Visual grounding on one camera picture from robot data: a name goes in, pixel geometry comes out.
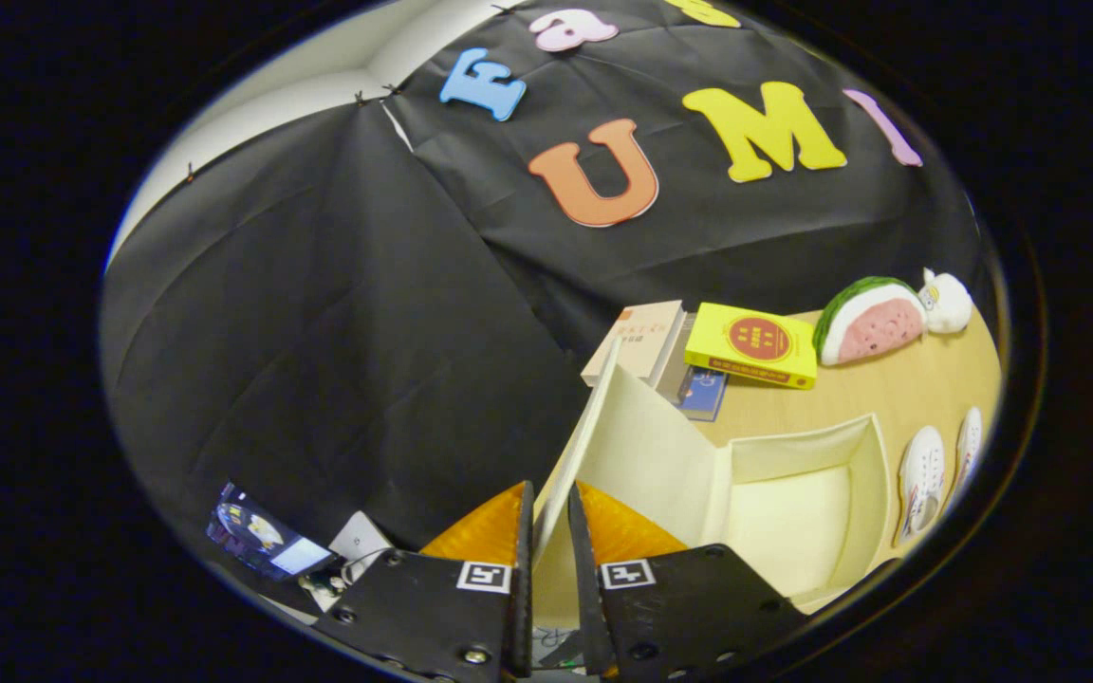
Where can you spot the watermelon slice plush toy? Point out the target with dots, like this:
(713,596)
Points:
(874,323)

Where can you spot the blue book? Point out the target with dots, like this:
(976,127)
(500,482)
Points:
(703,394)

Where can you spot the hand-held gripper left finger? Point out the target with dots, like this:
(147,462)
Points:
(428,607)

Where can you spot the white device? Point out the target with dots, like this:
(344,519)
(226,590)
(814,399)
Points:
(361,541)

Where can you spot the white canvas shoe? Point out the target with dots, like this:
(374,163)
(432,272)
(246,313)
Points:
(969,451)
(921,479)

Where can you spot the beige fabric storage box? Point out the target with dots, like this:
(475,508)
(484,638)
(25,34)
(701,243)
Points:
(660,455)

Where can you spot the grey book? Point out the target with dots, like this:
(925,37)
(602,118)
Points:
(675,365)

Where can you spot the beige book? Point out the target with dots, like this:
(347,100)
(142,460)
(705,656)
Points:
(637,337)

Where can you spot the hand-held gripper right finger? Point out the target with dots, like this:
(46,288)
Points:
(689,607)

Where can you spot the yellow book with red circle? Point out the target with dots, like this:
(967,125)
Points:
(755,341)

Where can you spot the white plush toy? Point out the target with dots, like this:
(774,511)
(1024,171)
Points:
(947,304)

